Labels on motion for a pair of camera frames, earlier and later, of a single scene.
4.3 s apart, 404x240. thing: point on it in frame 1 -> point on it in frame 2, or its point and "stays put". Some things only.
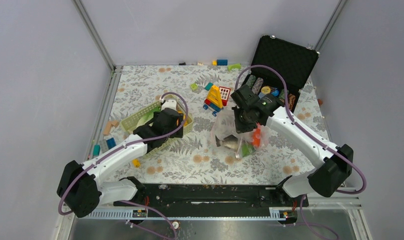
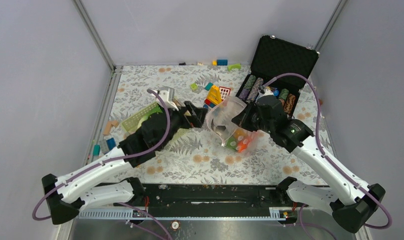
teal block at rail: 96,150 stays put
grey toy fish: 230,141 -> 220,130
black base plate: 212,196 stays put
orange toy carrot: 256,135 -> 240,141
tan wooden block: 107,130 stays put
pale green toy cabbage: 148,116 stays put
